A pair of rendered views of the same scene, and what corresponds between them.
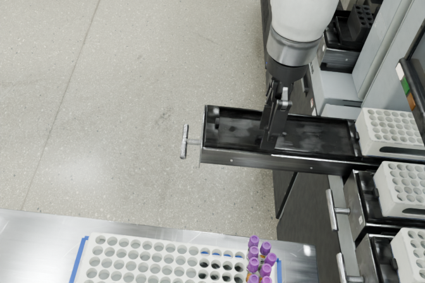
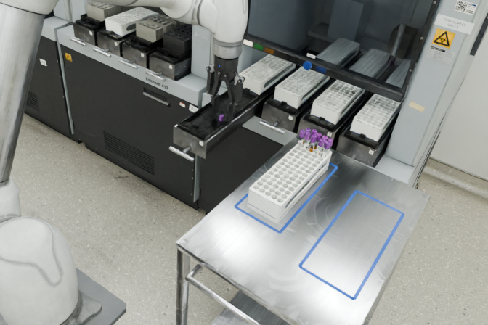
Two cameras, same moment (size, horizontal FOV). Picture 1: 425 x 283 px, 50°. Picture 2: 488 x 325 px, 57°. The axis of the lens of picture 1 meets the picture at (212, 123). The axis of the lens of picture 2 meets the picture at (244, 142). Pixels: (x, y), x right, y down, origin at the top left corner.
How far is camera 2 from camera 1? 0.91 m
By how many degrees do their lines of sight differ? 43
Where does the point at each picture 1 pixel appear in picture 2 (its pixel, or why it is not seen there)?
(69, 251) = (240, 215)
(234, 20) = not seen: outside the picture
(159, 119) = not seen: hidden behind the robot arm
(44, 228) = (216, 220)
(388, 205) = (296, 101)
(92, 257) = (264, 194)
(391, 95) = (242, 61)
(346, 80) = (193, 77)
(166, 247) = (275, 169)
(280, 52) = (232, 52)
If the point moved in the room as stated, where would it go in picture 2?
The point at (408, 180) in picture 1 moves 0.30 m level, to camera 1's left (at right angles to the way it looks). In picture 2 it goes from (291, 86) to (240, 119)
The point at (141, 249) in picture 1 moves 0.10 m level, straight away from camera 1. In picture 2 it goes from (272, 175) to (239, 163)
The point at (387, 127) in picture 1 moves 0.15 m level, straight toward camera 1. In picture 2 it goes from (257, 75) to (275, 94)
